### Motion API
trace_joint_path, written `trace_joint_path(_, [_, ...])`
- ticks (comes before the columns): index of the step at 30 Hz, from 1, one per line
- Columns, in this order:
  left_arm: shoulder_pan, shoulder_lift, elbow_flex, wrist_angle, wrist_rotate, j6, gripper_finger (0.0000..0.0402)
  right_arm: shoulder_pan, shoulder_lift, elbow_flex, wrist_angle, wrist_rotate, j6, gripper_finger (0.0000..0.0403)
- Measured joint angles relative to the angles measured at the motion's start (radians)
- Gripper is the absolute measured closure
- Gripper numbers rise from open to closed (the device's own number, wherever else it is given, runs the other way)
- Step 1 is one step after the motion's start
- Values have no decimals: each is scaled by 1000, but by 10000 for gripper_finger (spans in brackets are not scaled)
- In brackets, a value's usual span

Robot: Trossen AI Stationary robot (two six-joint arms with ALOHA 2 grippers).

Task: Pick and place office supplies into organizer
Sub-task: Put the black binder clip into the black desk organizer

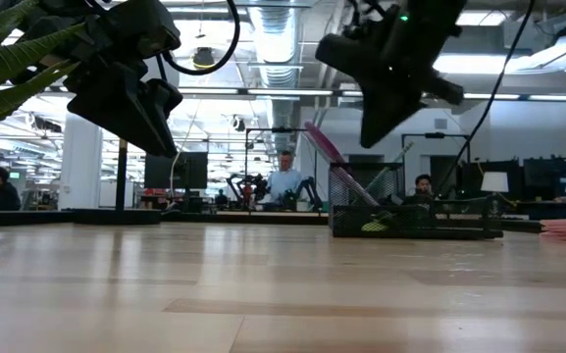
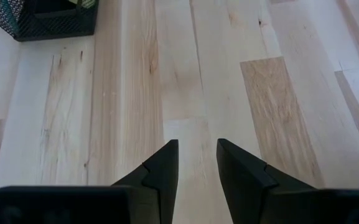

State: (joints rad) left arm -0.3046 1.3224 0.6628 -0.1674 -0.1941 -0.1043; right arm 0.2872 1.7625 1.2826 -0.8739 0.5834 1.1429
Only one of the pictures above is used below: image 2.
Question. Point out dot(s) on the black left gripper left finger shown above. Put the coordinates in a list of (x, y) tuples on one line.
[(162, 180)]

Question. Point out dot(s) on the yellow eraser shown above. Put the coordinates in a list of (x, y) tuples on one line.
[(86, 3)]

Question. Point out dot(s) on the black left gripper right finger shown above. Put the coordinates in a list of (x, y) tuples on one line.
[(238, 180)]

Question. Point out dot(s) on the black mesh desk organizer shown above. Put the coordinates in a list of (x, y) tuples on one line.
[(58, 28)]

